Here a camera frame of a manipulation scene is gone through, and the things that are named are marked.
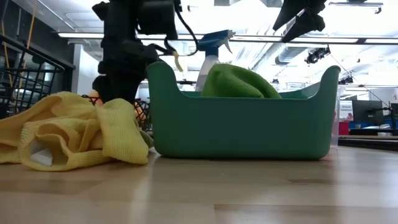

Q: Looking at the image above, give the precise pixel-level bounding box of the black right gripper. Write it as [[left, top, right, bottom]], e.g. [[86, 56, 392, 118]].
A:
[[272, 0, 328, 44]]

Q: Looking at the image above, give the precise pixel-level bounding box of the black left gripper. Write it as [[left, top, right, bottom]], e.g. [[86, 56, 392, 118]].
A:
[[91, 0, 160, 104]]

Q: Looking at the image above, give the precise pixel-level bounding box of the orange microfiber towel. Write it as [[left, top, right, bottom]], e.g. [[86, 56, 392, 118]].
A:
[[88, 89, 147, 127]]

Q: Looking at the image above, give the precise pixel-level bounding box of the yellow microfiber towel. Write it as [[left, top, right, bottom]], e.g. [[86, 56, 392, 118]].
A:
[[18, 98, 150, 172], [0, 91, 100, 165]]

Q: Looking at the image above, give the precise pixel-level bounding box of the black ceiling track light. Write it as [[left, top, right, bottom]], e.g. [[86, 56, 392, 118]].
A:
[[305, 45, 331, 65]]

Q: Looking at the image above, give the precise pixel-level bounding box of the long ceiling light bar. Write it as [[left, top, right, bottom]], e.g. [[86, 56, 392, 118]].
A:
[[57, 31, 398, 45]]

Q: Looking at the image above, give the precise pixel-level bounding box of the small black ceiling lamp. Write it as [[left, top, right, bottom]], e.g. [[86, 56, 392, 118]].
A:
[[336, 74, 354, 85]]

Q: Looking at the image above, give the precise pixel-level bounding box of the white blue spray bottle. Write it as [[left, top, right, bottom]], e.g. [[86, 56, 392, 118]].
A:
[[195, 29, 236, 93]]

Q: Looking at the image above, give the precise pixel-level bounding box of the white sign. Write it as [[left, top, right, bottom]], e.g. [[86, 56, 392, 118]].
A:
[[339, 101, 354, 121]]

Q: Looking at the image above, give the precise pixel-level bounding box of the clear plastic container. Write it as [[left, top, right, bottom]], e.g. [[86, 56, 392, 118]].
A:
[[330, 85, 346, 147]]

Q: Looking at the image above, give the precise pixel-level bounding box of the black computer monitor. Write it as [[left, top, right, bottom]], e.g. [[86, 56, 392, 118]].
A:
[[352, 99, 384, 126]]

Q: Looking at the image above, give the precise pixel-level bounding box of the red bin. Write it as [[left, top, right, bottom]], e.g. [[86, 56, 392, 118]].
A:
[[338, 121, 351, 136]]

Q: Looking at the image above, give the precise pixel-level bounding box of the green plastic basket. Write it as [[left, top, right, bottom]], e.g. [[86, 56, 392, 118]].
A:
[[146, 61, 341, 161]]

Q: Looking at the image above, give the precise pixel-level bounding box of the black background table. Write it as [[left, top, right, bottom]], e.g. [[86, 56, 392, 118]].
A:
[[338, 134, 398, 149]]

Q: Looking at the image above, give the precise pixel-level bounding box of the round black wire basket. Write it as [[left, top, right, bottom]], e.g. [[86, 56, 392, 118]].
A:
[[81, 94, 153, 131]]

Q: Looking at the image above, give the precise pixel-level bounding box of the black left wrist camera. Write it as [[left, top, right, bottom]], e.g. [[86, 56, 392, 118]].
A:
[[136, 0, 178, 40]]

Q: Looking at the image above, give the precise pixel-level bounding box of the black cable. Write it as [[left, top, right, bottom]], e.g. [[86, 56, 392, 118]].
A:
[[155, 0, 200, 73]]

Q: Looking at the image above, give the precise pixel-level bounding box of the square black wire basket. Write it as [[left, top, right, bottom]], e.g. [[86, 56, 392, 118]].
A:
[[0, 34, 65, 118]]

